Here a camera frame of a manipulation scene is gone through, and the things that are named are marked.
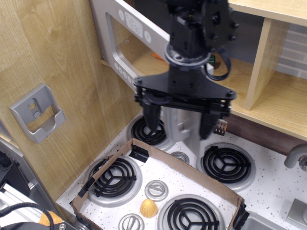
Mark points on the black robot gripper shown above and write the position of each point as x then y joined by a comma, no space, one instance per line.
185,89

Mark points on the grey toy microwave door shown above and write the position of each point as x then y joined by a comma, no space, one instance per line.
127,39

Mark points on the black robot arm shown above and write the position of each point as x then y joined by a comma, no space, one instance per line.
198,28

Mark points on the grey knob middle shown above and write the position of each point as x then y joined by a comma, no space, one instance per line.
181,156

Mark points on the grey knob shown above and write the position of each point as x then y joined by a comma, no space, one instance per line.
156,190
181,156

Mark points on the back left black burner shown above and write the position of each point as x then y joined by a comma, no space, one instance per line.
141,131

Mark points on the black burner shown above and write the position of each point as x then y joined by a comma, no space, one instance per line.
226,164
190,214
141,131
117,180

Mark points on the printed hanging spatula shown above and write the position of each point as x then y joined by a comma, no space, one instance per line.
220,128

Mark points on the orange toy carrot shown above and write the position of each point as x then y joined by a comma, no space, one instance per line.
155,55

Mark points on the back right black burner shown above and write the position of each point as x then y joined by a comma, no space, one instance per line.
226,164

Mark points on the grey knob front centre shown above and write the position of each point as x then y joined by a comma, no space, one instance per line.
156,190

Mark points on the front left black burner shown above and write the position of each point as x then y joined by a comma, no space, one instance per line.
117,180

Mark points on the front right black burner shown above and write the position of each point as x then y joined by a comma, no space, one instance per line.
190,214

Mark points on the wooden shelf unit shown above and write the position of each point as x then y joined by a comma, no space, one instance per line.
264,95

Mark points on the grey knob front edge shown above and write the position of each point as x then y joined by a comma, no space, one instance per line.
131,222

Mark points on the grey toy faucet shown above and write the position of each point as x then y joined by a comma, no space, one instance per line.
297,154

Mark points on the brown cardboard barrier strip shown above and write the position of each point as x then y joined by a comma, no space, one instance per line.
183,181

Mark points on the grey toy sink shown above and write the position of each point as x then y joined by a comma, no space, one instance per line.
295,218

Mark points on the black equipment left edge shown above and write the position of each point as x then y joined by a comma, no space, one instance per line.
11,174

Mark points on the grey wall phone holder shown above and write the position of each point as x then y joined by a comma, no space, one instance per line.
31,106

